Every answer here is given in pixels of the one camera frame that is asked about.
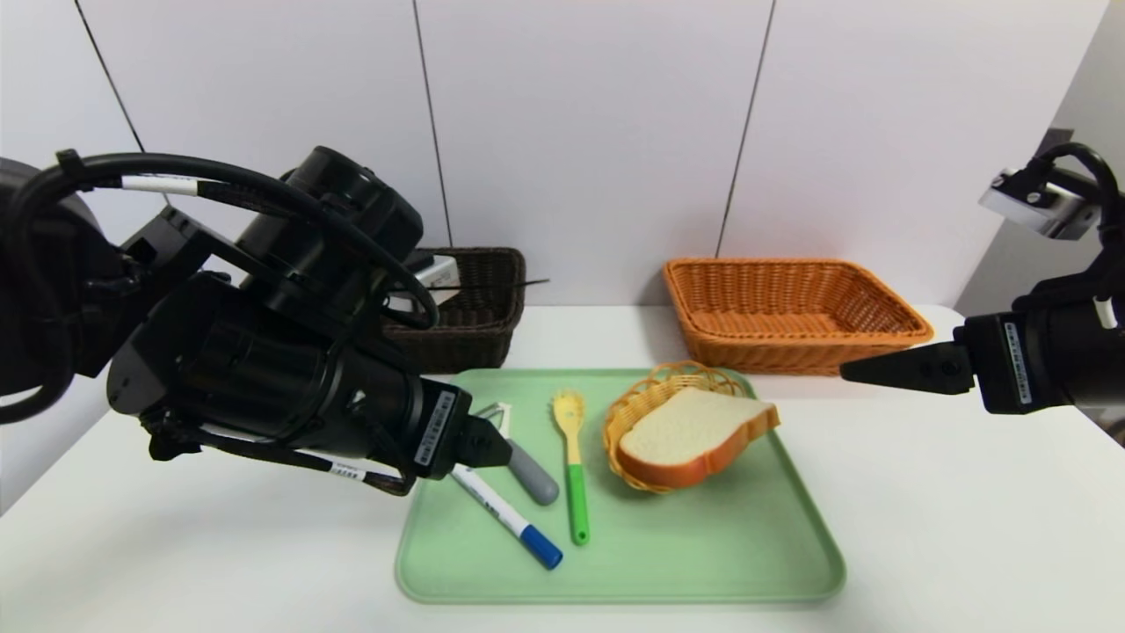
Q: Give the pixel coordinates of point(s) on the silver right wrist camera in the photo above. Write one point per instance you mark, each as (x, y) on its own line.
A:
(1037, 211)

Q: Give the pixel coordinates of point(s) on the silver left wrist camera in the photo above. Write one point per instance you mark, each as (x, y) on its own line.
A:
(437, 271)

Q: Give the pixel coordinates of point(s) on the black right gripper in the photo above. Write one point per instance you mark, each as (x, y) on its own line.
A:
(1002, 362)

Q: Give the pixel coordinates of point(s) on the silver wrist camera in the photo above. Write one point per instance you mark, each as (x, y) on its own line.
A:
(1037, 211)
(437, 271)

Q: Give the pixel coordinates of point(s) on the black wall bracket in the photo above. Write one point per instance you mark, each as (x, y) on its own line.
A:
(1055, 141)

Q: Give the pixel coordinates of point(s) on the small round yellow wicker basket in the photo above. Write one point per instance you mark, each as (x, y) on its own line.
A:
(628, 413)

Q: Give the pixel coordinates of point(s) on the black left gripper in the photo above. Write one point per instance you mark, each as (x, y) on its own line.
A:
(439, 431)

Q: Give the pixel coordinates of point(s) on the light green plastic tray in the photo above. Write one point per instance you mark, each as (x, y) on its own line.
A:
(685, 545)

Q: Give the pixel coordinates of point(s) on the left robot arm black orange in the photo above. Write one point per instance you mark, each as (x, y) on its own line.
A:
(220, 352)

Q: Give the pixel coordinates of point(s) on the white marker with blue cap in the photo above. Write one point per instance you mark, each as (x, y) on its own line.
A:
(510, 519)

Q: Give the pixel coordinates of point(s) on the orange rectangular wicker basket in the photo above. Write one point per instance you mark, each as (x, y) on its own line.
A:
(791, 299)

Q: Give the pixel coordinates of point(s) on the dark brown wicker basket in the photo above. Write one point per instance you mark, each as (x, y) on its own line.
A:
(483, 325)

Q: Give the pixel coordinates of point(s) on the toast bread slice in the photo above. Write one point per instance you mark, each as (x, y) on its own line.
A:
(685, 431)

